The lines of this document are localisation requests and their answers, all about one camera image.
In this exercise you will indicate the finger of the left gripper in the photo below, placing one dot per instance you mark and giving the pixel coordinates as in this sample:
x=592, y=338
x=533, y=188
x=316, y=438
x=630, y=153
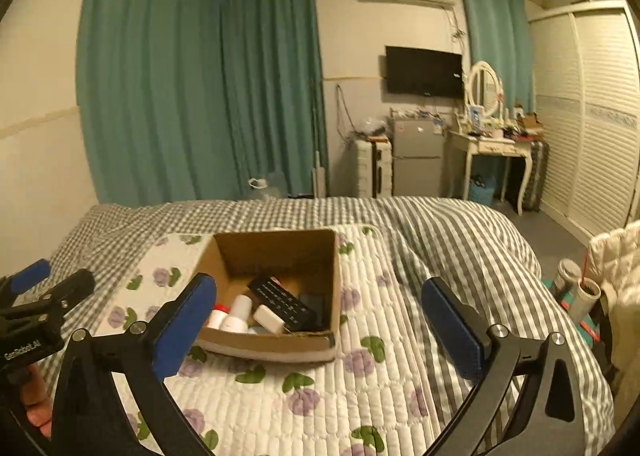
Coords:
x=12, y=286
x=54, y=304

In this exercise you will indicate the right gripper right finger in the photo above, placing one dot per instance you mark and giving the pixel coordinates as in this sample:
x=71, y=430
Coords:
x=547, y=416

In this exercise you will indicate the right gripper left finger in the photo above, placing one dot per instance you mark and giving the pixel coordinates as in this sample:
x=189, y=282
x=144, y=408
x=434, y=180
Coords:
x=88, y=416

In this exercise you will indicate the white handheld device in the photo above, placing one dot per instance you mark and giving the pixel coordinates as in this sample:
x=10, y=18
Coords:
x=237, y=319

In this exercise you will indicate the white power adapter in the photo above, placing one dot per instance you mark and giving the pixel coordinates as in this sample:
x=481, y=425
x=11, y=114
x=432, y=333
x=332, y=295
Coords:
x=269, y=320

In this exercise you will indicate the grey 65W charger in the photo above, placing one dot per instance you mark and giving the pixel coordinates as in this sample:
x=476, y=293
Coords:
x=315, y=304

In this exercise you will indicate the person's left hand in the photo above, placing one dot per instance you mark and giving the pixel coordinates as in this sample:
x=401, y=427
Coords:
x=37, y=402

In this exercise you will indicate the paper cups on floor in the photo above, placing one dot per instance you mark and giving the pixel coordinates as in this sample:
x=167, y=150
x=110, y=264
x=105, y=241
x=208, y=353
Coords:
x=570, y=282

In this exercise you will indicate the grey checked bedspread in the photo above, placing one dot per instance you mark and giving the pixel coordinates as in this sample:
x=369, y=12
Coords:
x=477, y=251

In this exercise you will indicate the red capped white bottle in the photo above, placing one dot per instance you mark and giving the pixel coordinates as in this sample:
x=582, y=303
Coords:
x=217, y=316

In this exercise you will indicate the floral white quilted mat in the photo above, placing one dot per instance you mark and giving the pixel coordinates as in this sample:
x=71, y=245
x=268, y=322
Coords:
x=358, y=384

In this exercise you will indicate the cream quilted cushion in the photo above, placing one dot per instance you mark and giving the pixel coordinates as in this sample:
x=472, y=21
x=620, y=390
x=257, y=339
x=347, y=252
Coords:
x=613, y=263

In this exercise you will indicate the brown cardboard box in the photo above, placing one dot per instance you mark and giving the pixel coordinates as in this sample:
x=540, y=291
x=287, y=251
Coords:
x=303, y=262

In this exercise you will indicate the black remote control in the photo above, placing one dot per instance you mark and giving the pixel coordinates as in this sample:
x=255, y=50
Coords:
x=268, y=291

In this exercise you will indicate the blue basket under table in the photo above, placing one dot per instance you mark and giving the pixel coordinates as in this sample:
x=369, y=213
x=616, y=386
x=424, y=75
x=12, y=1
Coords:
x=482, y=190

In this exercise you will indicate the clear water jug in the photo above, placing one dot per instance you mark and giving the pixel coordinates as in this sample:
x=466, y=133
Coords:
x=272, y=185

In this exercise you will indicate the large green curtain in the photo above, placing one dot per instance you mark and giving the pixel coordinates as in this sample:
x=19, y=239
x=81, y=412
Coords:
x=193, y=99

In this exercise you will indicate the white dressing table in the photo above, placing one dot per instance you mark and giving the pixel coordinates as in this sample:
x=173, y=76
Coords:
x=499, y=152

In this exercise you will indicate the grey mini fridge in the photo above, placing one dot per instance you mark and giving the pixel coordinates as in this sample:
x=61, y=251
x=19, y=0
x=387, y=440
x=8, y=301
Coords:
x=418, y=155

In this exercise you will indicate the oval white vanity mirror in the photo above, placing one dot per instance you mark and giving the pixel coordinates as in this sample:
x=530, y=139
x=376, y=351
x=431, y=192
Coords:
x=483, y=88

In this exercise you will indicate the white louvered wardrobe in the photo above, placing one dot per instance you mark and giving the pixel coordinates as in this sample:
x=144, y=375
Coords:
x=586, y=94

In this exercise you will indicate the green curtain by wardrobe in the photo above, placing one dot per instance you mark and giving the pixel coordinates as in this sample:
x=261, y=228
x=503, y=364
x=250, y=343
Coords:
x=499, y=34

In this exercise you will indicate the black wall television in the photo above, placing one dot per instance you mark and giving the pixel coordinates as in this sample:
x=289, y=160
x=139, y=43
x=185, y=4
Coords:
x=423, y=72

